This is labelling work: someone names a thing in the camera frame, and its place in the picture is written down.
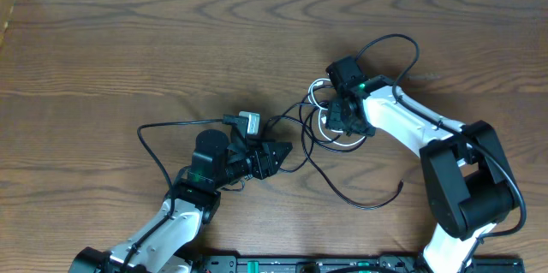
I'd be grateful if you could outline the white usb cable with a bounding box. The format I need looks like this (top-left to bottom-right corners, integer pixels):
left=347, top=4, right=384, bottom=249
left=307, top=77, right=367, bottom=148

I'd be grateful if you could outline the black usb cable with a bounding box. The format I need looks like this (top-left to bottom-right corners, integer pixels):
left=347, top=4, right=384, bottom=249
left=260, top=85, right=405, bottom=211

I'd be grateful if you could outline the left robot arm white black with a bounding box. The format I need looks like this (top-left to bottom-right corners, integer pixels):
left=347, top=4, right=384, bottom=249
left=68, top=129, right=293, bottom=272

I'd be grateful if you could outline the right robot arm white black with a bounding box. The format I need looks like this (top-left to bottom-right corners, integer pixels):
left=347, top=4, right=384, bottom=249
left=324, top=56, right=524, bottom=272

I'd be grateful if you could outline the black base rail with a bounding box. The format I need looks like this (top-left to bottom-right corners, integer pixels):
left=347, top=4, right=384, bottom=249
left=200, top=253, right=526, bottom=273

